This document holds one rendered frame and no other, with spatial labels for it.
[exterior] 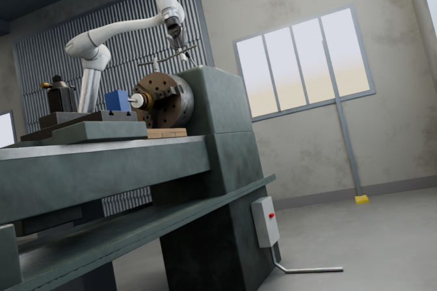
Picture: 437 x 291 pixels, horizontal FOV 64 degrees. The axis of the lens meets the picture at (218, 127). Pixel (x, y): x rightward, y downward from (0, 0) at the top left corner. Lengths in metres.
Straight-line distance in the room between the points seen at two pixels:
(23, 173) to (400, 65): 3.81
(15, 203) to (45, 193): 0.09
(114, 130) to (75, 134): 0.13
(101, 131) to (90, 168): 0.13
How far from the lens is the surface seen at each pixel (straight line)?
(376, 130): 4.16
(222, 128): 1.94
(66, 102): 1.48
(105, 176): 1.24
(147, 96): 1.74
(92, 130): 1.15
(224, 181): 1.84
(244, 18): 4.50
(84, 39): 2.17
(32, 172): 1.08
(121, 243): 1.08
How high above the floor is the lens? 0.73
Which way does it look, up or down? 5 degrees up
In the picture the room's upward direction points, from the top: 12 degrees counter-clockwise
